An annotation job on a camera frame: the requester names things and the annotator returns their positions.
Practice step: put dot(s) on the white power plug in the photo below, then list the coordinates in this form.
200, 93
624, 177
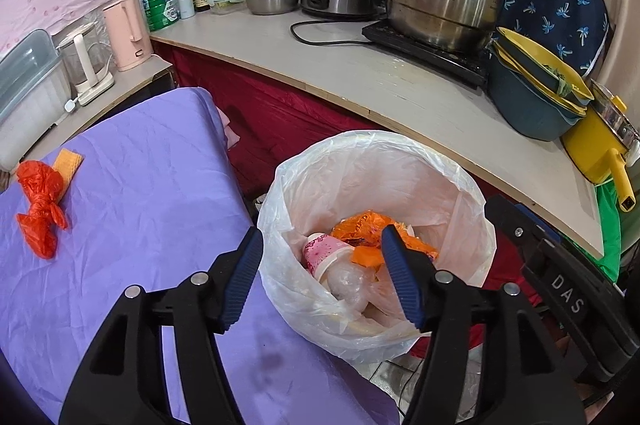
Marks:
72, 105

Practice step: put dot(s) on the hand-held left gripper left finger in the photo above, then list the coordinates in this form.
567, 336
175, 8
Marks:
240, 285

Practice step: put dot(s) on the orange plastic bag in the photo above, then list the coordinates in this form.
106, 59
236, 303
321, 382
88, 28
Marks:
370, 256
365, 227

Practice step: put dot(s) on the plastic container with translucent lid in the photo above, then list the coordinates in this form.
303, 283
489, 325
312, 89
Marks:
30, 100

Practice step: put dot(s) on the green cloth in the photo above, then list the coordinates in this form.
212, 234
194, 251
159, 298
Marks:
607, 230

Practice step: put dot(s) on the teal plastic basin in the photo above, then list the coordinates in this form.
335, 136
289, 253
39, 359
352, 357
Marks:
525, 105

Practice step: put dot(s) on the red plastic bag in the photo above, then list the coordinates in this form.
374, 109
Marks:
40, 185

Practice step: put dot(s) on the pink electric kettle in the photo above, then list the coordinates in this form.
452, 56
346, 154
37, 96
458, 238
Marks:
122, 35

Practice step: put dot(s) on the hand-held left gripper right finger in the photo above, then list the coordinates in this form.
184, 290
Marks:
405, 285

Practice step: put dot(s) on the bin with white plastic liner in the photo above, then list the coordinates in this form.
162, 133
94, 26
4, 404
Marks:
300, 185

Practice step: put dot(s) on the stacked yellow teal basins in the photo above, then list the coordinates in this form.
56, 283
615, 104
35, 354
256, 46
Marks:
530, 50

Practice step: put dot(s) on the glass pot lid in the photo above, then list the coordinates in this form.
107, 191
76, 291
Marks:
612, 115

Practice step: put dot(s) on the plastic bottle with pink label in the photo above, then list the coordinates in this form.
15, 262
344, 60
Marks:
325, 255

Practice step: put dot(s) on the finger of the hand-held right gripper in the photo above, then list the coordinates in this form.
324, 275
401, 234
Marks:
510, 225

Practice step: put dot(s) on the black induction cooker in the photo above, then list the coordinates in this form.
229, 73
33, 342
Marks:
425, 55

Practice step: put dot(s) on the purple cloth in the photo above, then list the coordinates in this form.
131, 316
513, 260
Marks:
140, 205

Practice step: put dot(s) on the white glass kettle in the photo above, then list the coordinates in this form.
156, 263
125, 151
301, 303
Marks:
82, 60

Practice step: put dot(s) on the yellow-orange dishcloth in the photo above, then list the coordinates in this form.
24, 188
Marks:
70, 160

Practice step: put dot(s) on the green tin can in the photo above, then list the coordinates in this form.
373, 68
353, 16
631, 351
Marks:
160, 5

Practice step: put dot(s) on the dark red curtain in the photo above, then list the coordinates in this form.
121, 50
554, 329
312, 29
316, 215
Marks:
280, 105

